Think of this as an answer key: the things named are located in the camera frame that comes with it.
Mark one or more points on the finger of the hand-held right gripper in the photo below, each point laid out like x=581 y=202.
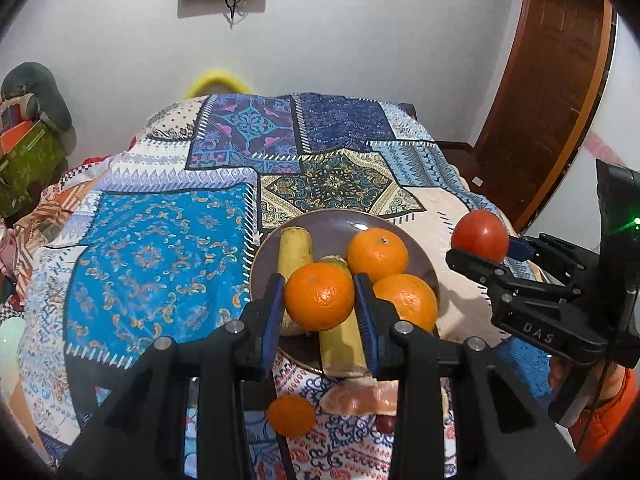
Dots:
x=480 y=270
x=550 y=255

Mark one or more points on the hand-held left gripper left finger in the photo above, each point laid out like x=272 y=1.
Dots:
x=272 y=325

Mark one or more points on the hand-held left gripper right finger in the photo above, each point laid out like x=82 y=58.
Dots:
x=365 y=325

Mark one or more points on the red tomato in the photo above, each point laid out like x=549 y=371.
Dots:
x=480 y=235

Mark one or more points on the yellow banana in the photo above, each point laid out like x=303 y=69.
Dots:
x=340 y=350
x=295 y=252

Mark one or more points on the large orange with sticker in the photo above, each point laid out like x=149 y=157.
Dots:
x=410 y=302

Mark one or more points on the small tangerine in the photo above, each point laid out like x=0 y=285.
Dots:
x=291 y=416
x=320 y=297

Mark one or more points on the large plain orange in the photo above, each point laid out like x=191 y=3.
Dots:
x=377 y=255

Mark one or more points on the purple plate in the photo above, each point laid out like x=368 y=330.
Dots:
x=330 y=225

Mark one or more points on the person's right forearm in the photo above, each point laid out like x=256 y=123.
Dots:
x=615 y=410

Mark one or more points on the red date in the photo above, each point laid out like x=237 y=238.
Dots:
x=386 y=424

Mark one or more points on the blue patchwork blanket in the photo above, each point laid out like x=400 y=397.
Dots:
x=150 y=260

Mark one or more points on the brown wooden door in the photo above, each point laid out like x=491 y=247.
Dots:
x=545 y=85

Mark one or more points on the dark chair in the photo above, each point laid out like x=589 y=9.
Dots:
x=407 y=110

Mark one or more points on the yellow foam tube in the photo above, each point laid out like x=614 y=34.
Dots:
x=215 y=77

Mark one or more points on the orange patterned bedsheet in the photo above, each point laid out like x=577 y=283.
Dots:
x=40 y=215

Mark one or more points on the pale green bowl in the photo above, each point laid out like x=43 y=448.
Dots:
x=10 y=345

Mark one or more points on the pink plush toy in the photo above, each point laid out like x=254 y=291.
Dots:
x=5 y=250

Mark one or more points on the green patterned storage box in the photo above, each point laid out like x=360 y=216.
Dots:
x=30 y=170

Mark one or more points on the orange flat box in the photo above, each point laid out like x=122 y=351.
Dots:
x=15 y=135

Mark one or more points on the grey plush toy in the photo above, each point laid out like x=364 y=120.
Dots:
x=45 y=90

